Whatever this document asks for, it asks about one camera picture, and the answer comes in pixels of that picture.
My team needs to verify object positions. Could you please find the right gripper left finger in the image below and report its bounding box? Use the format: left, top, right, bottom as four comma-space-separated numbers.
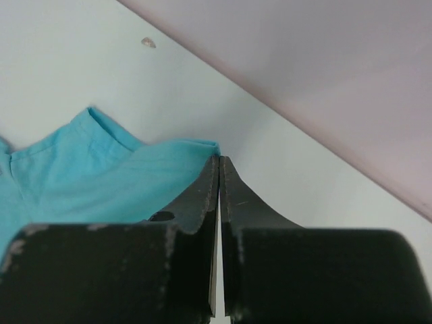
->
1, 156, 219, 323

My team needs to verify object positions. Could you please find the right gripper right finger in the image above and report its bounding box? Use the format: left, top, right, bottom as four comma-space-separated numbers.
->
219, 157, 431, 323

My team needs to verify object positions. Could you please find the light blue t shirt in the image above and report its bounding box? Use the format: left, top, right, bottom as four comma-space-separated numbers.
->
1, 107, 220, 250

